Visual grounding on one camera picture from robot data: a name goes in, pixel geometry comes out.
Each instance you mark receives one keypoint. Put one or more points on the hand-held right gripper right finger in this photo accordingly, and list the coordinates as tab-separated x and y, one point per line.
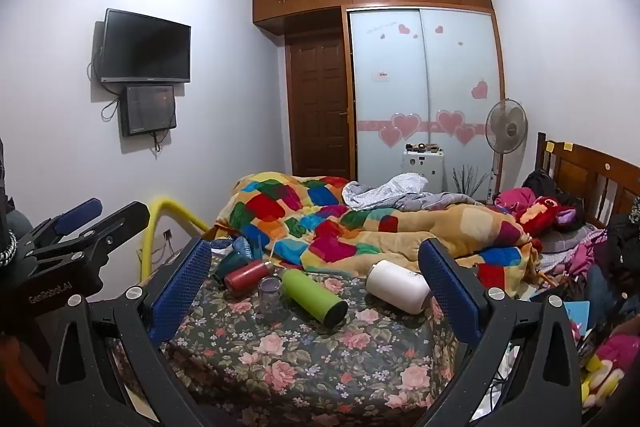
450	297

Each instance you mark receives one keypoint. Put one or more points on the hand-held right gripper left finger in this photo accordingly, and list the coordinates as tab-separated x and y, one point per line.
179	294

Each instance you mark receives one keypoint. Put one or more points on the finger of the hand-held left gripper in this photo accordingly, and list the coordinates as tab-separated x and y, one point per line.
117	223
80	212

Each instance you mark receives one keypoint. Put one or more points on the white cup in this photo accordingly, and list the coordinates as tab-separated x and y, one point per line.
397	287

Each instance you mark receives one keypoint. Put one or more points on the teal cup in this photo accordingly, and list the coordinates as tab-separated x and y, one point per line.
229	264

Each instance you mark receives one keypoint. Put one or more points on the clear glass cup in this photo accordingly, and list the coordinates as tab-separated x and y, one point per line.
271	294

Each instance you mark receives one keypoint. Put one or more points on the red bottle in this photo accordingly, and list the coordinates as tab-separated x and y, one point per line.
245	277

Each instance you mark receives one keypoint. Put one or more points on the orange cloth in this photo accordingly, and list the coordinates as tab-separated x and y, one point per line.
20	367

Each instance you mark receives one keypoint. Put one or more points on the colourful patchwork quilt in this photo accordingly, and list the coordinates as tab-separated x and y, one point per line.
400	227

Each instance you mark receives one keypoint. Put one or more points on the dried twig plant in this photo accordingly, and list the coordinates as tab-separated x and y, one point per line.
469	182

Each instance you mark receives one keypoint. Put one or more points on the pink cloth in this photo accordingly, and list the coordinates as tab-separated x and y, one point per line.
515	198

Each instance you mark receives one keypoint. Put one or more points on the grey white blanket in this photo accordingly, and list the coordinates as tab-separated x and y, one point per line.
385	192

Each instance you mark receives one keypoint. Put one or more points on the red plush toy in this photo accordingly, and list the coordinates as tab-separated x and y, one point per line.
542	214

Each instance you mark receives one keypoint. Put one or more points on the small white appliance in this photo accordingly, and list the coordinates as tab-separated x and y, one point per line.
422	169

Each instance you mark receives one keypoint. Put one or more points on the green bottle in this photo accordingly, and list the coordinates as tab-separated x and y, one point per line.
310	294

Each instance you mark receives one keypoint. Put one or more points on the checked pillow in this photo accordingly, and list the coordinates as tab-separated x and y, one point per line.
570	241

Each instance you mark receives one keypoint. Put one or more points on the pink clothing pile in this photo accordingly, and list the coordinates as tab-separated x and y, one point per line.
587	257

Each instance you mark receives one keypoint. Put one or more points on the floral bed sheet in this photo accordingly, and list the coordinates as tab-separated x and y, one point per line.
310	357

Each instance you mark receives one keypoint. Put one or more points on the black bag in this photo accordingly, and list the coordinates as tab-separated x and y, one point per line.
539	182

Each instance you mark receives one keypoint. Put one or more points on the yellow plush toy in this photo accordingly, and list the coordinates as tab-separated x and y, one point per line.
597	379

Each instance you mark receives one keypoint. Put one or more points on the beige standing fan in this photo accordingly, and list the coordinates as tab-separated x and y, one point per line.
507	127

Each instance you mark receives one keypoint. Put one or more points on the black clothing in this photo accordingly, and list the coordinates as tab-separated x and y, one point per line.
625	247

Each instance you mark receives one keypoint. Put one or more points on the wooden headboard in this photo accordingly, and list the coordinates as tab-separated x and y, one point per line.
595	177

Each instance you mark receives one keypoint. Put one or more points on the frosted glass sliding wardrobe door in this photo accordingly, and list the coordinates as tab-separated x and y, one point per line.
387	82
460	62

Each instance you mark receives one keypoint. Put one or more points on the brown wooden door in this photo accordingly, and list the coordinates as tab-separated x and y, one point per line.
317	107

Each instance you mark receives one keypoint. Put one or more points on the yellow padded rail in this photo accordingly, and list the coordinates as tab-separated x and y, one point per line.
165	207

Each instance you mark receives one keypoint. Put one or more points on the small black wall monitor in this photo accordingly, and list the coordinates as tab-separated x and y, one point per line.
149	109

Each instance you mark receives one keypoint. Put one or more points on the black wall television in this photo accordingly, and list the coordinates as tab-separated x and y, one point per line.
145	44

